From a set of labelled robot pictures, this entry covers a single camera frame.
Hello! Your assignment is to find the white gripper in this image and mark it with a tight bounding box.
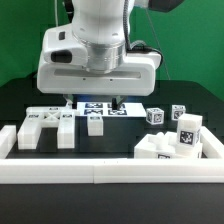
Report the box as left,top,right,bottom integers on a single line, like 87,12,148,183
37,24,162,110

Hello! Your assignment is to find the white chair back frame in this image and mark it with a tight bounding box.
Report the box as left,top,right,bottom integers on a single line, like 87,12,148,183
17,106,76,150

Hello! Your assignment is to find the white chair seat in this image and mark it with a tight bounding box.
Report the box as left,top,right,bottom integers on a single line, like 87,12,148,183
134,131,203,159

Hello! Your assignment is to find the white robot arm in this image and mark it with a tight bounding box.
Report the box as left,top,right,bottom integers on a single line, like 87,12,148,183
37,0,184,108

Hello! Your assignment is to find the white marker sheet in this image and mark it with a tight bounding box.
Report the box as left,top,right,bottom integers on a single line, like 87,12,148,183
65,101,148,118

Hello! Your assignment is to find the white tagged cube near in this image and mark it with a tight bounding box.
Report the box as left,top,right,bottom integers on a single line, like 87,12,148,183
146,108,164,125

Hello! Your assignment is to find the white tagged cube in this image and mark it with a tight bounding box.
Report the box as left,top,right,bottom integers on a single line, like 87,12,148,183
146,108,164,125
171,105,186,121

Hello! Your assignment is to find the white tagged cube far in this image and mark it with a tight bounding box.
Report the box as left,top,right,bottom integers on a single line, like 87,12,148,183
171,105,186,121

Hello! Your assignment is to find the white U-shaped fence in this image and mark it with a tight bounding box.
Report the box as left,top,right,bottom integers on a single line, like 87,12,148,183
0,125,224,184

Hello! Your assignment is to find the grey hose cable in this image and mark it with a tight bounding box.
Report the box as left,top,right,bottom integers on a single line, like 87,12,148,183
122,0,163,61

